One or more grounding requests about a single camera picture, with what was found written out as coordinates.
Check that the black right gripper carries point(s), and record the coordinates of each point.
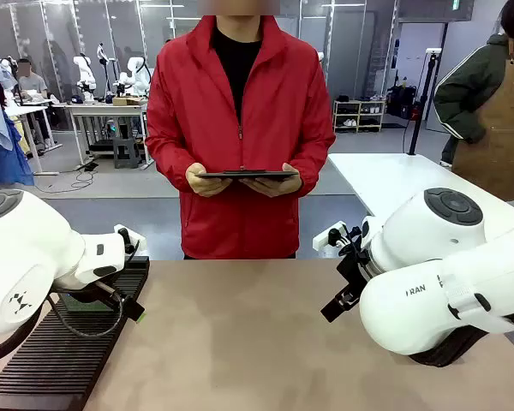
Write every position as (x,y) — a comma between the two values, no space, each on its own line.
(353,269)

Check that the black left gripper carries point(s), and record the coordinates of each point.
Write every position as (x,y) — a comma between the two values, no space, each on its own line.
(87,293)

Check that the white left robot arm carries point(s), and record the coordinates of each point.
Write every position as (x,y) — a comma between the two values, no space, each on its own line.
(25,248)

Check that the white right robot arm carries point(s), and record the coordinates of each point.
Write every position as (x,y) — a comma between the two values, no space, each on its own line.
(411,299)

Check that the red-sleeved right forearm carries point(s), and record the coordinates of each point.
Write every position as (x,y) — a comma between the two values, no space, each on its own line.
(171,167)

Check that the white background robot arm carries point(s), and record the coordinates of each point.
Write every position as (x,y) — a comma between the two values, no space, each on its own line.
(85,73)
(139,75)

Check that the red-sleeved left forearm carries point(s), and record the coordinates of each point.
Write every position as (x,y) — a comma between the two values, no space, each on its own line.
(314,167)

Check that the black slotted PCB rack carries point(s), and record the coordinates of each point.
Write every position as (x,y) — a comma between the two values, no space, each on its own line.
(68,364)

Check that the person's left hand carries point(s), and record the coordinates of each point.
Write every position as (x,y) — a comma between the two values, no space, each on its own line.
(274,186)

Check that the person's right hand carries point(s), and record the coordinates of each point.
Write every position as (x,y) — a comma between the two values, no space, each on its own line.
(205,185)

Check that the white rounded table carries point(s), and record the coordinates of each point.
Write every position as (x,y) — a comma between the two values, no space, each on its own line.
(394,180)

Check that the grey step stool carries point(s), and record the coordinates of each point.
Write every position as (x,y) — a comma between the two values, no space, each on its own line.
(124,154)

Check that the wooden shoe shelf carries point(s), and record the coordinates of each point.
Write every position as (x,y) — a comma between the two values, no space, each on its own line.
(360,115)

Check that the white background workbench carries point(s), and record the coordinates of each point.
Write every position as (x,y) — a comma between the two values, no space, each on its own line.
(107,109)

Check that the cardboard box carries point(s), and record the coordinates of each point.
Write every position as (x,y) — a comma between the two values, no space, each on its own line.
(126,101)

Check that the person in blue shirt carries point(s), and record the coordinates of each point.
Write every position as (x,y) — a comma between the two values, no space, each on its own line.
(0,145)

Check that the person in red jacket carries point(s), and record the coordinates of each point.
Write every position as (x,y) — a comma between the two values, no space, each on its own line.
(261,107)

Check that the black equipment cases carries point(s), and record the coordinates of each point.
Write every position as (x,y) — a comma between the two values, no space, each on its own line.
(402,103)

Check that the white background desk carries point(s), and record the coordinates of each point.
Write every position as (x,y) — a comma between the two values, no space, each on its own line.
(30,112)

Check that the black stand with white head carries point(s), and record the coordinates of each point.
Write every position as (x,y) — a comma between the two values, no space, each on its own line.
(424,98)

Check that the person in brown apron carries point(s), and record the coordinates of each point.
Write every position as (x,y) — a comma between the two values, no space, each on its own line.
(497,128)

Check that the seated person in grey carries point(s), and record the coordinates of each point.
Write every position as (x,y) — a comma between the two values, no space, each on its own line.
(32,83)

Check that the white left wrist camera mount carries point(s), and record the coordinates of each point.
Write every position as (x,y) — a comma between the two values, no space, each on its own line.
(139,245)

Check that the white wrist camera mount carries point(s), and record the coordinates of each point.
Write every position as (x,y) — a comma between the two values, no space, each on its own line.
(323,240)
(139,245)

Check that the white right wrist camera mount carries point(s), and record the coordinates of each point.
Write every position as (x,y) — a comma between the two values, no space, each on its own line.
(323,240)

